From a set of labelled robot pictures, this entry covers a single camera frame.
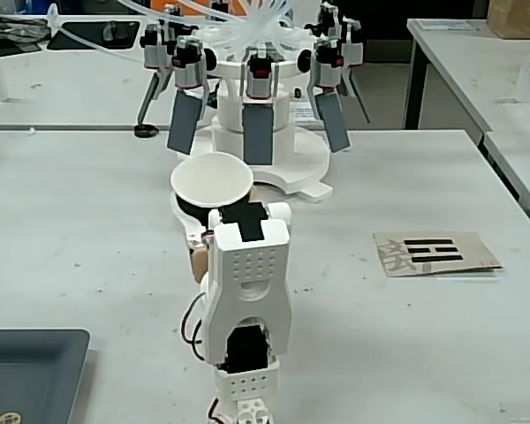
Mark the grey crumpled plastic bag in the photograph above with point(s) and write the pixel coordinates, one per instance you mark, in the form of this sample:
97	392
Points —
9	28

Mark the clear plastic tube bundle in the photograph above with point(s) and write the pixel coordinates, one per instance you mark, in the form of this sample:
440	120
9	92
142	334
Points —
252	31

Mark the printed cardboard card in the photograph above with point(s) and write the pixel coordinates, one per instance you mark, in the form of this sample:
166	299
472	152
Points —
468	252

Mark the white paper sheet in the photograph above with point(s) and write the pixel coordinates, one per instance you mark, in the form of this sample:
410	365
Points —
446	25

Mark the printed paper label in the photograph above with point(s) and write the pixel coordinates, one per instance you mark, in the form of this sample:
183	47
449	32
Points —
301	111

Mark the orange panel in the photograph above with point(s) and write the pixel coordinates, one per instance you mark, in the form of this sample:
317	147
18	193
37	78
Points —
163	5

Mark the black paper cup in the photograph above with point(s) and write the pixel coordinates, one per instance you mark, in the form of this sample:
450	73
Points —
212	176

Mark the grey paddle dispenser unit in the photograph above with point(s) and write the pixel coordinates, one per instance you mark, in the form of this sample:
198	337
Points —
152	57
335	123
351	48
257	132
183	123

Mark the dark grey tray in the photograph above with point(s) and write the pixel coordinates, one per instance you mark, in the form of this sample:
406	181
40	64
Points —
31	371

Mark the round tan sticker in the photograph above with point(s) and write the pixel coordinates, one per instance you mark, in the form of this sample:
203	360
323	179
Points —
9	417

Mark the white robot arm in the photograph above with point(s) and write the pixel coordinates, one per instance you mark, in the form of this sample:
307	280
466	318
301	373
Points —
252	274

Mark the small black cap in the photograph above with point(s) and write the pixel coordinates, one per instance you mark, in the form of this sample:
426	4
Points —
145	131

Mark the brown cardboard box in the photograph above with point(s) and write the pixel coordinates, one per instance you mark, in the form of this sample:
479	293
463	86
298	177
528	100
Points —
519	17

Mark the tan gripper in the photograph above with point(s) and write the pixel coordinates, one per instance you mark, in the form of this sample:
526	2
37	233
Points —
199	263

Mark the white multi-legged robot machine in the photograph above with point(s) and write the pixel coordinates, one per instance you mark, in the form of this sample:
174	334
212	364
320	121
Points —
300	176

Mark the white table black leg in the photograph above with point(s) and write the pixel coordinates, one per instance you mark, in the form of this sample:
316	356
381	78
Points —
468	66

